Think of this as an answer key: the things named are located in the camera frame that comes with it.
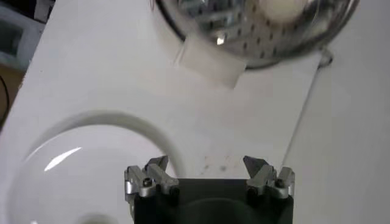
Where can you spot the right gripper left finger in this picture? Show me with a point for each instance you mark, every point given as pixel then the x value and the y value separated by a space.
pixel 158 179

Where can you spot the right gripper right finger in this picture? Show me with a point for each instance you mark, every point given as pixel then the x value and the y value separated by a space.
pixel 263 179

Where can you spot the white steamed baozi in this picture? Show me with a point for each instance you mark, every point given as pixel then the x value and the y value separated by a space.
pixel 281 9
pixel 96 219

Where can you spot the stainless steel steamer basket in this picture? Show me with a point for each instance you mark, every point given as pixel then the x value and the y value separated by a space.
pixel 243 30

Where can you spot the white round plate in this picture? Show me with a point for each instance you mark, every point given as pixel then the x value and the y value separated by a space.
pixel 91 182

